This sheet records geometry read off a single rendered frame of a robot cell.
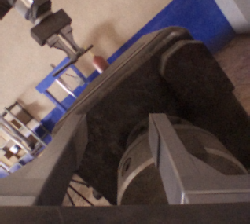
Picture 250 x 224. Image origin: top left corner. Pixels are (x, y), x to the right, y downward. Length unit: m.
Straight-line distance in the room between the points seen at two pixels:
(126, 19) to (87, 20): 0.73
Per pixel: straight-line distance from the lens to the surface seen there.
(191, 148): 0.31
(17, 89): 4.47
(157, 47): 0.46
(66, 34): 0.67
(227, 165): 0.36
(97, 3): 3.84
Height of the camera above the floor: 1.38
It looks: 13 degrees down
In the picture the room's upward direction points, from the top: 43 degrees counter-clockwise
